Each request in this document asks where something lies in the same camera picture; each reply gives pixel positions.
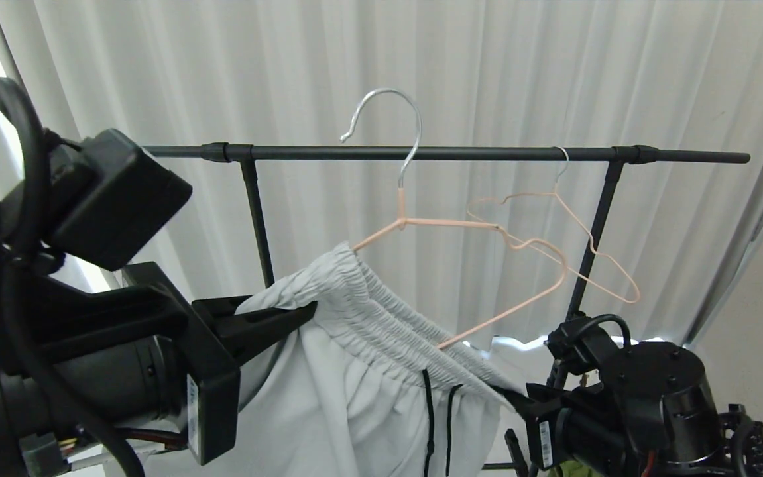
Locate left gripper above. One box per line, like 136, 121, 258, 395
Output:
56, 317, 241, 466

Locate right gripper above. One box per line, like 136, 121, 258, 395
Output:
526, 383, 622, 477

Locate pale grey shorts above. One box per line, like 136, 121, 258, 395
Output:
109, 242, 528, 477

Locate pink clothes hanger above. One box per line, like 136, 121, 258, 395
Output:
339, 88, 567, 350
466, 147, 640, 304

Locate black clothes rack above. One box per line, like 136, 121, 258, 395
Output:
143, 142, 751, 477

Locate green garment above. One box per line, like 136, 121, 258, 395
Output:
550, 460, 597, 477

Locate black cable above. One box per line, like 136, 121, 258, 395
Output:
0, 76, 147, 477
570, 313, 632, 352

